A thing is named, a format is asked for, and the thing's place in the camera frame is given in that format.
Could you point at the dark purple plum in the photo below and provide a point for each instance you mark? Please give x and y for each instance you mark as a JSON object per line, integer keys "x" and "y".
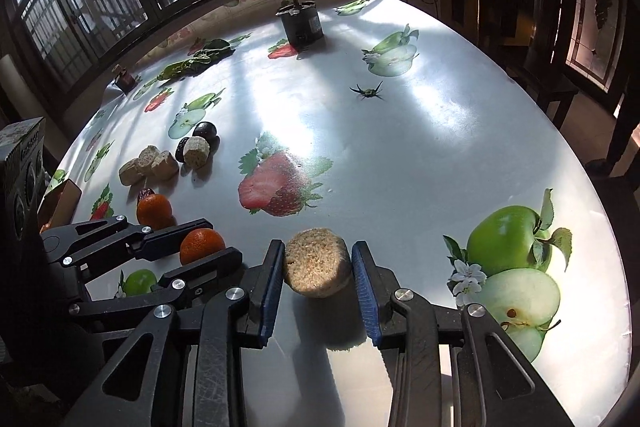
{"x": 205, "y": 132}

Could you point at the brown cardboard box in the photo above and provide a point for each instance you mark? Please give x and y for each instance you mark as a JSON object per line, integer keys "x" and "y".
{"x": 65, "y": 202}

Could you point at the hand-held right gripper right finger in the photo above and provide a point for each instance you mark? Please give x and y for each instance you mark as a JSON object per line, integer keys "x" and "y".
{"x": 365, "y": 299}

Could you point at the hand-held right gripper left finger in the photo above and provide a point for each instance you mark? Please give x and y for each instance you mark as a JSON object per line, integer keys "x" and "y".
{"x": 270, "y": 294}

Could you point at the speckled grain cake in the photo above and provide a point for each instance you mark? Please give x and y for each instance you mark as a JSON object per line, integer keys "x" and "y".
{"x": 196, "y": 152}

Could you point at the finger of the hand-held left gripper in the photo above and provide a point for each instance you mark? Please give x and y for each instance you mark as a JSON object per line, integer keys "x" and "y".
{"x": 200, "y": 276}
{"x": 125, "y": 232}

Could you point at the dark wooden stool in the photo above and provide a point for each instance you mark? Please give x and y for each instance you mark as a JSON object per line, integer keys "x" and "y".
{"x": 542, "y": 84}

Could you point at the dark wrinkled date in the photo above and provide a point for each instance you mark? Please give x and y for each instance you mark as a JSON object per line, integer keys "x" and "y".
{"x": 179, "y": 150}

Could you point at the round brown grain cake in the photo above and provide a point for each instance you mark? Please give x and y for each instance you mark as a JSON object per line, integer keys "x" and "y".
{"x": 316, "y": 263}

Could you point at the fruit-printed tablecloth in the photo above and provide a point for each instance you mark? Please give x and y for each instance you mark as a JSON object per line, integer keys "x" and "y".
{"x": 400, "y": 157}

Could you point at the black cylindrical motor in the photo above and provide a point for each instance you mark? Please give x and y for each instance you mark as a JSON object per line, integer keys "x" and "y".
{"x": 300, "y": 22}

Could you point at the small brown jar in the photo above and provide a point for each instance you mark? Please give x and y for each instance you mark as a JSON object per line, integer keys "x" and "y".
{"x": 124, "y": 79}

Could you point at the small red date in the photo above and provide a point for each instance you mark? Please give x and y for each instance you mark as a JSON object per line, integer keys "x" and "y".
{"x": 144, "y": 194}

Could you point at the green leafy vegetables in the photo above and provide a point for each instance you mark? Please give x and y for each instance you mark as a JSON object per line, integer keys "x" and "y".
{"x": 200, "y": 57}

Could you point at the orange tangerine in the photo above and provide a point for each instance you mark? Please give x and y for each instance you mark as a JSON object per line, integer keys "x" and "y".
{"x": 202, "y": 244}
{"x": 154, "y": 211}

